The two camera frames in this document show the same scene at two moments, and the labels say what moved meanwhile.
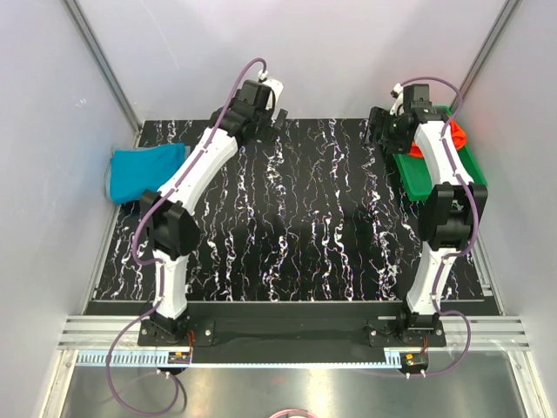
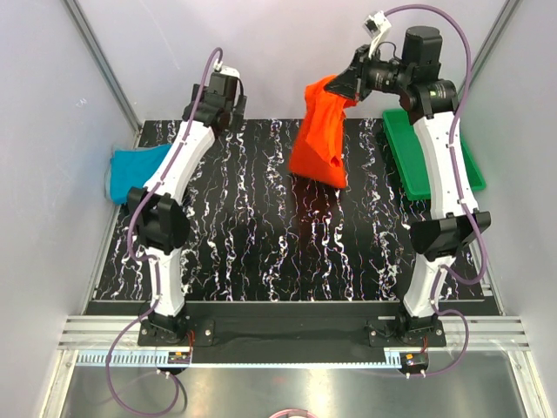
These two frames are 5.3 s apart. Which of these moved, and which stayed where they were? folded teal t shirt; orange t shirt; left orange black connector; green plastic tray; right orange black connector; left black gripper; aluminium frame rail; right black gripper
Moved: left black gripper; orange t shirt; right black gripper
Stayed: folded teal t shirt; left orange black connector; right orange black connector; aluminium frame rail; green plastic tray
